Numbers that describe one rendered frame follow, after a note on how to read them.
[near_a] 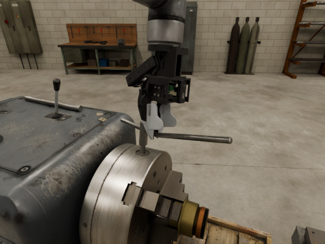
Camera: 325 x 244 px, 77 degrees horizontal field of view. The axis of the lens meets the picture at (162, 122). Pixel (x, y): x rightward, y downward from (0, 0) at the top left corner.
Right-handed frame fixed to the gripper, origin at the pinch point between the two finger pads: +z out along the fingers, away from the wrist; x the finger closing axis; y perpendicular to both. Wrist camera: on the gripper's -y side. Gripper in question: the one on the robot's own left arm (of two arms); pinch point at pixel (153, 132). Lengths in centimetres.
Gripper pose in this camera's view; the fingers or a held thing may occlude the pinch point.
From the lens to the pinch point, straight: 50.4
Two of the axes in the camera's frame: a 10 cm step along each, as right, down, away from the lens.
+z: -0.7, 9.6, 2.8
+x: 7.2, -1.5, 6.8
